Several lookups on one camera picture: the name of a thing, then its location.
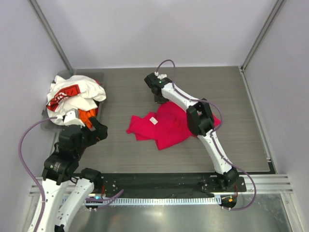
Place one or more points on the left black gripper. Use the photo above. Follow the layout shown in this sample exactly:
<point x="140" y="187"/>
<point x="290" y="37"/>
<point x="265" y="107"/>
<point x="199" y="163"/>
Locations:
<point x="100" y="130"/>

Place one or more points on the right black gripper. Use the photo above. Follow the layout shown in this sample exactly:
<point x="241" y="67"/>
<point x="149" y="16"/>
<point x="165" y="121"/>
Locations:
<point x="158" y="100"/>

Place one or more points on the pink t shirt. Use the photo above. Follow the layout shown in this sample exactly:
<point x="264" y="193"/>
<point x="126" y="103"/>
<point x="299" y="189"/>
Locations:
<point x="167" y="126"/>

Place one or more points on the white t shirt red print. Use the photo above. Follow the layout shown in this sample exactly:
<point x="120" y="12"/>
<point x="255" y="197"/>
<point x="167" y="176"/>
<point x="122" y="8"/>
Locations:
<point x="77" y="92"/>

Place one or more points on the clear plastic bin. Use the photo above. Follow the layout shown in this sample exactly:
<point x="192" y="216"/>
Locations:
<point x="96" y="74"/>

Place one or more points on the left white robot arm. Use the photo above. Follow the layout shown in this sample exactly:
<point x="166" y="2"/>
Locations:
<point x="59" y="168"/>

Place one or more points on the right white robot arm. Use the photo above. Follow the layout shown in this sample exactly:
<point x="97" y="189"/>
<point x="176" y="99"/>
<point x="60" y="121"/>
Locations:
<point x="200" y="122"/>

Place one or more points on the orange t shirt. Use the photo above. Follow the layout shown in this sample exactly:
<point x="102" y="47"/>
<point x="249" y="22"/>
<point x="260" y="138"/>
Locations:
<point x="85" y="115"/>

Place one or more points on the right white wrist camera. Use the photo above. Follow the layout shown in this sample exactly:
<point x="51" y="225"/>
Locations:
<point x="160" y="76"/>

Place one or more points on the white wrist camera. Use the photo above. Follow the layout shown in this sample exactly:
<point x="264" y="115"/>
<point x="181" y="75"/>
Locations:
<point x="160" y="76"/>
<point x="72" y="118"/>

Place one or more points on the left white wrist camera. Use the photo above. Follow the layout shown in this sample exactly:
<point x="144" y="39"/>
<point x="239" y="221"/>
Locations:
<point x="72" y="118"/>

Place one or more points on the left aluminium frame post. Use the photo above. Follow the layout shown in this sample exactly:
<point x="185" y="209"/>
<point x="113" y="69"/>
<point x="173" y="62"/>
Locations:
<point x="51" y="35"/>

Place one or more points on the aluminium frame post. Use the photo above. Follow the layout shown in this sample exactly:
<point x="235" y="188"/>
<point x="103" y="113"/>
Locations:
<point x="51" y="35"/>
<point x="262" y="33"/>

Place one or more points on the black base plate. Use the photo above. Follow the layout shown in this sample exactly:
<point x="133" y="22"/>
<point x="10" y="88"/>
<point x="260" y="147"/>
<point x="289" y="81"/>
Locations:
<point x="168" y="185"/>

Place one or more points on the white slotted cable duct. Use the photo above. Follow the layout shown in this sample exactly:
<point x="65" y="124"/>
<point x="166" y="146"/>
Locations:
<point x="148" y="202"/>

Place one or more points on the right aluminium frame post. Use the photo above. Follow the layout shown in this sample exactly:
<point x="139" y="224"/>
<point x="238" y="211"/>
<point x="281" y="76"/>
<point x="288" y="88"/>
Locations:
<point x="262" y="33"/>

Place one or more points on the aluminium front rail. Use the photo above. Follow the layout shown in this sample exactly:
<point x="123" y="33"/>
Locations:
<point x="265" y="184"/>

